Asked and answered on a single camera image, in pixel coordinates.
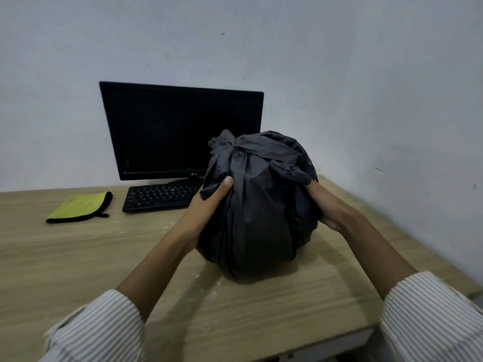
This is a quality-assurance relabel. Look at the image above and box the person's right hand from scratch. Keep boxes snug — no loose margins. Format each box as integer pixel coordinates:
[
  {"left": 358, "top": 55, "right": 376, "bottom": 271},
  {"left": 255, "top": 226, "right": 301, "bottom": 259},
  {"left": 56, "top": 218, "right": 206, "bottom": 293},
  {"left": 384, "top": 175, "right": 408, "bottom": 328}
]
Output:
[{"left": 304, "top": 181, "right": 364, "bottom": 235}]

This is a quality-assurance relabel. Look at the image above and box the person's left hand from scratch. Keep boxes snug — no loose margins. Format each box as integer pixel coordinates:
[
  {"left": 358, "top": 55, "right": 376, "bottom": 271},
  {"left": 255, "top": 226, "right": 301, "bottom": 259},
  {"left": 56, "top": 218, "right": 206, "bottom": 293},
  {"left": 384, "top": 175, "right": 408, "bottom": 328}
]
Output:
[{"left": 179, "top": 176, "right": 234, "bottom": 250}]

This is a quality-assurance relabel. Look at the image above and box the black plastic bag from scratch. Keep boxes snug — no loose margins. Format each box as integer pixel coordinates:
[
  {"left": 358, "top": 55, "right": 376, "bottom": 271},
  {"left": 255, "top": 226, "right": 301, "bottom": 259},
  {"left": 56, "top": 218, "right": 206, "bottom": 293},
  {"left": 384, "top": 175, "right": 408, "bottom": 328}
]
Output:
[{"left": 196, "top": 129, "right": 320, "bottom": 285}]

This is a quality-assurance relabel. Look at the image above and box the person's right forearm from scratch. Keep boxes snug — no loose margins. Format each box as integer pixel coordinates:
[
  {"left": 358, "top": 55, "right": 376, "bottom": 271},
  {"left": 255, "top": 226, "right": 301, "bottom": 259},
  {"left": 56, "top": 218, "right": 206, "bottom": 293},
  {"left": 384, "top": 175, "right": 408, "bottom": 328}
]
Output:
[{"left": 341, "top": 211, "right": 483, "bottom": 362}]

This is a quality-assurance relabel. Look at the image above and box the person's left forearm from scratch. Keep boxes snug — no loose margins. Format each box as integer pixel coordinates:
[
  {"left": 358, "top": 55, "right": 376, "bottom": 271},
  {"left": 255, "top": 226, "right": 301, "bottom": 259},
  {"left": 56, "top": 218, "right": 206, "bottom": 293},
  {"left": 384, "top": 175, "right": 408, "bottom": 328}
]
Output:
[{"left": 38, "top": 226, "right": 202, "bottom": 362}]

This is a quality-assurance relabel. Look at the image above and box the black computer keyboard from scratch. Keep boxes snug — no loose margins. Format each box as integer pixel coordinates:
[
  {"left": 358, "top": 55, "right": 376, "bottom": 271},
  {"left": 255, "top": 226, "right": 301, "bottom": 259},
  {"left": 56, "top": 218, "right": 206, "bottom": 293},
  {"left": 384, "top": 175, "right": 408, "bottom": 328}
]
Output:
[{"left": 122, "top": 182, "right": 206, "bottom": 213}]

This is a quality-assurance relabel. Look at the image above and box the black computer monitor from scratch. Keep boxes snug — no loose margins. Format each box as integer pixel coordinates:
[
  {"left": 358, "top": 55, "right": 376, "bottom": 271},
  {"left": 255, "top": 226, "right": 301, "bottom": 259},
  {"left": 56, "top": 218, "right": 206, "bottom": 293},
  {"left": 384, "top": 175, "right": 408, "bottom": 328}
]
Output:
[{"left": 99, "top": 81, "right": 265, "bottom": 181}]

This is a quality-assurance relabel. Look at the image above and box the yellow-green cloth with black trim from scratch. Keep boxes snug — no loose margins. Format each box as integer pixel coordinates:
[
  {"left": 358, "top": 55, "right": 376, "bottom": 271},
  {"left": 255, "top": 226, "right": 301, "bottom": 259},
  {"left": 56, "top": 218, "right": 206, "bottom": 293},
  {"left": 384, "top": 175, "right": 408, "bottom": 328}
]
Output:
[{"left": 46, "top": 191, "right": 113, "bottom": 224}]

